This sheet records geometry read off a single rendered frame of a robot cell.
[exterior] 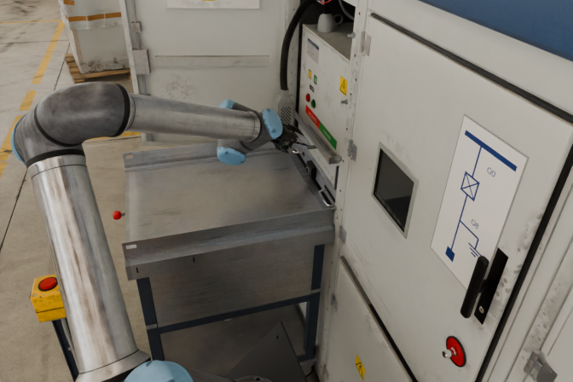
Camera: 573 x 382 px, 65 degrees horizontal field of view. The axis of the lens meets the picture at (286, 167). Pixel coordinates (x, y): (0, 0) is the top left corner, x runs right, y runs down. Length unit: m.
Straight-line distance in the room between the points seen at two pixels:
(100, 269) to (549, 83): 0.85
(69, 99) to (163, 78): 1.02
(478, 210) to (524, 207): 0.10
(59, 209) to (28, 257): 1.99
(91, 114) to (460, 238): 0.75
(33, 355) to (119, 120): 1.67
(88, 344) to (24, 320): 1.67
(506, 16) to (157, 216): 1.25
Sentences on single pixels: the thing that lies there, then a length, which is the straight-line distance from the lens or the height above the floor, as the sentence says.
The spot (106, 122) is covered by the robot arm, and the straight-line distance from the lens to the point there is 0.98.
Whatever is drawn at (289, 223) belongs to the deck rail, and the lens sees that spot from 1.51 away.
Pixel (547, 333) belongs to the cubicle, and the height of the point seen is 1.25.
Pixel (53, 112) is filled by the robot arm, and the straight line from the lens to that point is 1.00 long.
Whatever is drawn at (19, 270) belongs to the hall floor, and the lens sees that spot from 2.94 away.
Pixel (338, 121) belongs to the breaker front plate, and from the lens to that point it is 1.51.
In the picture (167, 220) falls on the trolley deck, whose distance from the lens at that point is 1.61.
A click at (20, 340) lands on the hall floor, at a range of 2.57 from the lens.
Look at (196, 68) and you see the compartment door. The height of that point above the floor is 1.18.
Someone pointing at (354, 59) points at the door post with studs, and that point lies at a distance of 1.27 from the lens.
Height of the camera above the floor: 1.83
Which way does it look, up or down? 32 degrees down
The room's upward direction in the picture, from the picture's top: 2 degrees clockwise
